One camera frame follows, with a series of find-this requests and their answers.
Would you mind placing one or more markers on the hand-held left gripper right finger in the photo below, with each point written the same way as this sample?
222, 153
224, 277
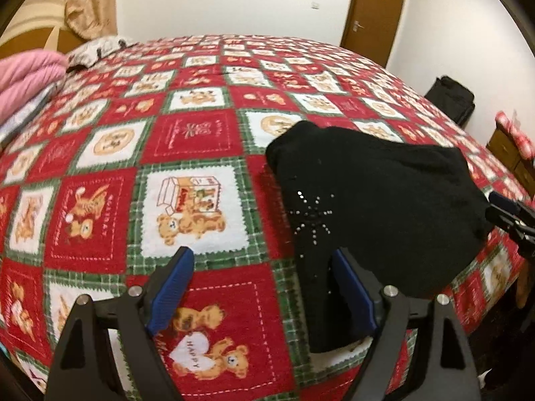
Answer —
351, 292

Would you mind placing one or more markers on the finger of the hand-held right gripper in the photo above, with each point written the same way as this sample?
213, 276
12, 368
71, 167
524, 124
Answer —
508, 213

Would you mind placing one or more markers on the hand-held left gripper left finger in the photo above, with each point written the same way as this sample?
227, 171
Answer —
171, 292

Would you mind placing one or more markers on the black pants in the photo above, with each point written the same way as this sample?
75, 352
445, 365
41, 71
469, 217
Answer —
376, 196

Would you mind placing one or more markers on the wooden nightstand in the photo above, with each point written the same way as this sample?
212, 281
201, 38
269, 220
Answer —
508, 150

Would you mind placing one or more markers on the red checked cloth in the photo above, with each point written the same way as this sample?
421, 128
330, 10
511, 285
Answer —
518, 133

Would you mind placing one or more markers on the red checked printed blanket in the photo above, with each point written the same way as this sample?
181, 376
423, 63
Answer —
104, 217

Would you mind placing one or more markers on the black bag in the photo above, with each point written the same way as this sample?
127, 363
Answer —
451, 98

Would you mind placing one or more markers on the pale blue folded cloth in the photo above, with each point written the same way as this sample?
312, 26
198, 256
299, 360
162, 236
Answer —
21, 117

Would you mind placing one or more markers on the brown wooden door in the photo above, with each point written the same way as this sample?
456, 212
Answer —
376, 12

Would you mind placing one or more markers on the grey patterned pillow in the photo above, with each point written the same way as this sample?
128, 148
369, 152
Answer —
100, 50

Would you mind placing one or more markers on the pink quilt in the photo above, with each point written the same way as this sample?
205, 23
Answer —
25, 79

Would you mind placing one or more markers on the wooden headboard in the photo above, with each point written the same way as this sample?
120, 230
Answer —
67, 39

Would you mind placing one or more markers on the beige curtain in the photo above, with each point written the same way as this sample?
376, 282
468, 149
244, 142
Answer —
90, 0

